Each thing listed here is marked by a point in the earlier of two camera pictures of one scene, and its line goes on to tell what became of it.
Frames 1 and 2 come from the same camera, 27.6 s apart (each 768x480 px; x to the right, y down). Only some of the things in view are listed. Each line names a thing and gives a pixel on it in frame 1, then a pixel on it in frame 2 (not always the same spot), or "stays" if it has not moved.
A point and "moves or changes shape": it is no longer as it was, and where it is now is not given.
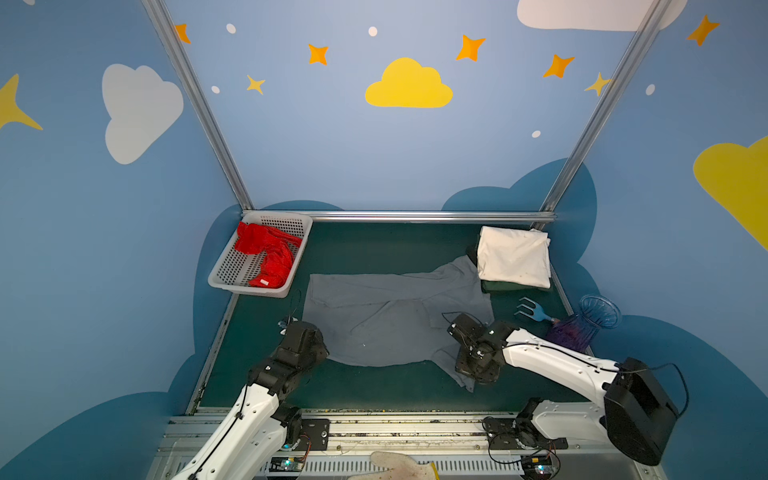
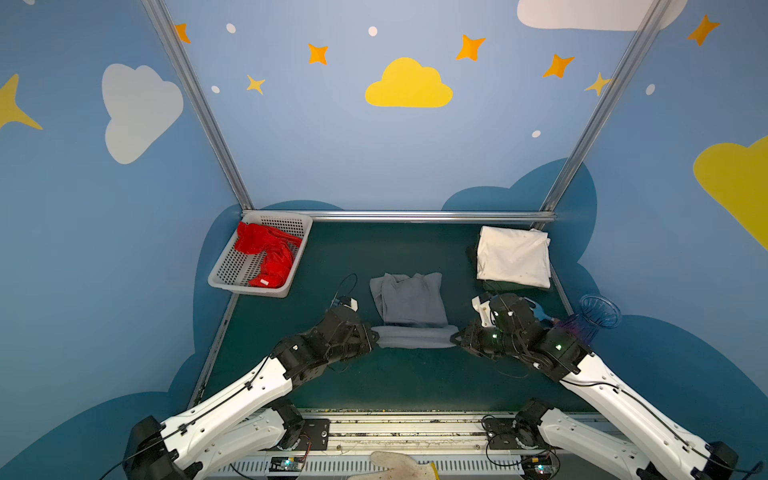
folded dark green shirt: x=505 y=287 stays
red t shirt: x=275 y=244 stays
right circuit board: x=536 y=467 stays
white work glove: x=397 y=466 stays
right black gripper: x=463 y=330 → x=472 y=339
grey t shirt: x=395 y=319 moves or changes shape
